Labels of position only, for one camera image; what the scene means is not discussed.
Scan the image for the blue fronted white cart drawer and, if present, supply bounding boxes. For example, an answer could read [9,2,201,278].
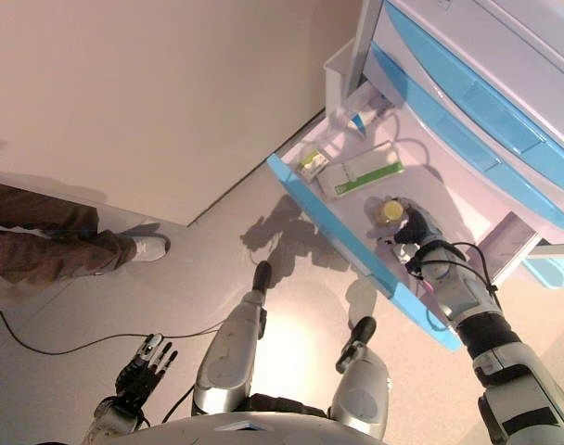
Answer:
[265,83,541,351]

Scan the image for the long white green medicine box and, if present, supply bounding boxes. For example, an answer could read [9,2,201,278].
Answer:
[317,140,406,201]

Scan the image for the small green white medicine box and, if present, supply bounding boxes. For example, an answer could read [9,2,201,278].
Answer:
[296,148,332,182]

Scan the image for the brown trousers of person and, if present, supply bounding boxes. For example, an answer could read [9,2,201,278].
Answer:
[0,179,138,285]

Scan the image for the black floor cable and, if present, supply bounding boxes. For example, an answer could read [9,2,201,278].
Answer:
[0,309,227,357]

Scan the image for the white side bin of cart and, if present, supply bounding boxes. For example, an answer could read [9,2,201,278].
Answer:
[322,39,357,124]

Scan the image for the light blue plastic bin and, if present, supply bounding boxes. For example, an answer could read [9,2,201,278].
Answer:
[522,254,564,291]

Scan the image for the blue white tube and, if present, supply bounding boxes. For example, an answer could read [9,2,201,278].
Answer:
[347,107,380,136]

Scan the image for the silver right robot leg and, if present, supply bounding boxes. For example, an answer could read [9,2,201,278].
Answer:
[327,316,394,439]

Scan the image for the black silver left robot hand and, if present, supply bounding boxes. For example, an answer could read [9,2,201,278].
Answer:
[113,332,179,413]

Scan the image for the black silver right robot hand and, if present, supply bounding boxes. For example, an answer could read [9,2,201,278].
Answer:
[365,197,444,248]

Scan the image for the white medical cart blue drawers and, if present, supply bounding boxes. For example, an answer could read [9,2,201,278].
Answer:
[323,0,564,288]

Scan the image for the clear bottle of yellow capsules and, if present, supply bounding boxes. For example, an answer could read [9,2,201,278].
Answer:
[365,197,408,233]

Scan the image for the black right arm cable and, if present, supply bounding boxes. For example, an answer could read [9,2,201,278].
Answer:
[442,240,504,316]

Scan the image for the grey white sneaker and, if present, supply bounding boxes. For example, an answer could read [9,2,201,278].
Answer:
[122,233,172,264]

